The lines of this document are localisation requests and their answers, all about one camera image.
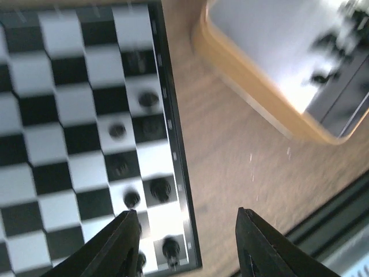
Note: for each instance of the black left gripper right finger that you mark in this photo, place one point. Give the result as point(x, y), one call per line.
point(264, 251)

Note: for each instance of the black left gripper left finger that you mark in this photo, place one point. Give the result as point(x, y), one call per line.
point(111, 252)

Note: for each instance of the black piece bottom board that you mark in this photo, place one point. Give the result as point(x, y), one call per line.
point(171, 251)

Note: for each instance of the black piece board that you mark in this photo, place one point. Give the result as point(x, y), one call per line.
point(171, 251)
point(160, 189)
point(117, 131)

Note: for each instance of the black piece right board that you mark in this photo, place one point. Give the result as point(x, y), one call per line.
point(160, 189)

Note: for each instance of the black piece middle board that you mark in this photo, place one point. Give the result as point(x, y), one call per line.
point(117, 131)

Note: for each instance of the black white chessboard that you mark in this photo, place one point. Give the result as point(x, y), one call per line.
point(67, 74)

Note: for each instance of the tan metal tray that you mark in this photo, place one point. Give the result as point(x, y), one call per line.
point(303, 65)

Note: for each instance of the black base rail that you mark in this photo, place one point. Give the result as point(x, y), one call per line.
point(333, 224)

